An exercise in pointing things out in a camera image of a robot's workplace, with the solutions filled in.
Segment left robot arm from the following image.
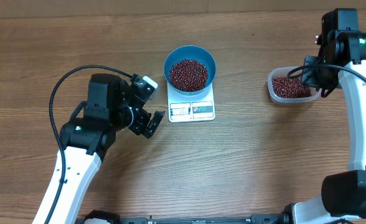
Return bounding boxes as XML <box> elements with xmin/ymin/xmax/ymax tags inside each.
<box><xmin>34</xmin><ymin>73</ymin><xmax>164</xmax><ymax>223</ymax></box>

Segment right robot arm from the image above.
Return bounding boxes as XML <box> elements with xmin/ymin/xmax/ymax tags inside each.
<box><xmin>281</xmin><ymin>8</ymin><xmax>366</xmax><ymax>223</ymax></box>

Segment white digital kitchen scale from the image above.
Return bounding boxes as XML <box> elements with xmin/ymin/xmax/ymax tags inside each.
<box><xmin>167</xmin><ymin>84</ymin><xmax>216</xmax><ymax>123</ymax></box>

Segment red beans in bowl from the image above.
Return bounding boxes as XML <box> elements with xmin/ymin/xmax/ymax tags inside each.
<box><xmin>169</xmin><ymin>59</ymin><xmax>209</xmax><ymax>92</ymax></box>

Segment blue bowl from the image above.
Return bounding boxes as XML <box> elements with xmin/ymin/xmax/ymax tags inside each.
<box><xmin>164</xmin><ymin>45</ymin><xmax>217</xmax><ymax>95</ymax></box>

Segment red beans in container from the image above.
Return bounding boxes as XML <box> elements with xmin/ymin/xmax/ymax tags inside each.
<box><xmin>272</xmin><ymin>77</ymin><xmax>312</xmax><ymax>98</ymax></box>

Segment clear plastic container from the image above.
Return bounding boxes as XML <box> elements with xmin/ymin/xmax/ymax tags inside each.
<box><xmin>267</xmin><ymin>67</ymin><xmax>321</xmax><ymax>104</ymax></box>

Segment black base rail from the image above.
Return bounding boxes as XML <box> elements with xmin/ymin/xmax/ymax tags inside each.
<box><xmin>75</xmin><ymin>210</ymin><xmax>289</xmax><ymax>224</ymax></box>

